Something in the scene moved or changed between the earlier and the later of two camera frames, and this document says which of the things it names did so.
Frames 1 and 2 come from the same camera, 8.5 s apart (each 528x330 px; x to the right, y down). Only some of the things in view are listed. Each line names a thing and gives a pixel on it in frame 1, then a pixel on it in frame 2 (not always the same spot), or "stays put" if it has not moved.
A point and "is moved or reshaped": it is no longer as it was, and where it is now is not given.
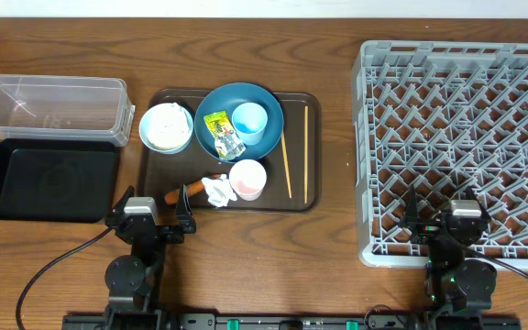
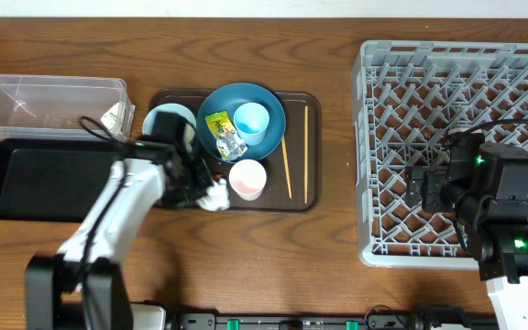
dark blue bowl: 230,96 stays put
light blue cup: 249,120 stays put
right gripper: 427,228 -> 435,179
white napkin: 219,191 is moved or reshaped
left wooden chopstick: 287,165 stays put
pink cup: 247,178 stays put
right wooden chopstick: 306,153 stays put
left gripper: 186,224 -> 204,181
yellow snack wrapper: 227,143 stays put
